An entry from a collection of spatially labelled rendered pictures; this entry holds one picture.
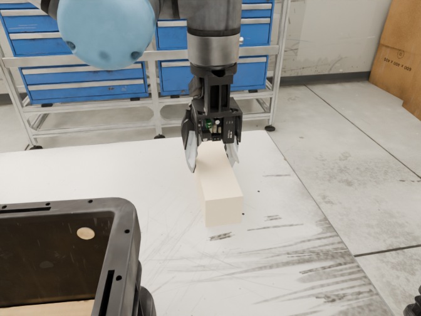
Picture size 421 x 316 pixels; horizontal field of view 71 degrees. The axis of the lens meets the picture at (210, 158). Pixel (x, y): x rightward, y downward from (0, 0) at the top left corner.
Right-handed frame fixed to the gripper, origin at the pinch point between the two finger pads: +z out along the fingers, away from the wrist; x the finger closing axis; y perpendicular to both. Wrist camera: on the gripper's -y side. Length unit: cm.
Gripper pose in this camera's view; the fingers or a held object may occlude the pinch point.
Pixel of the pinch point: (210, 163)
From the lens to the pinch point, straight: 57.0
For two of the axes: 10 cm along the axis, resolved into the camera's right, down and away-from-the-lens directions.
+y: 1.8, 5.6, -8.1
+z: 0.0, 8.3, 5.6
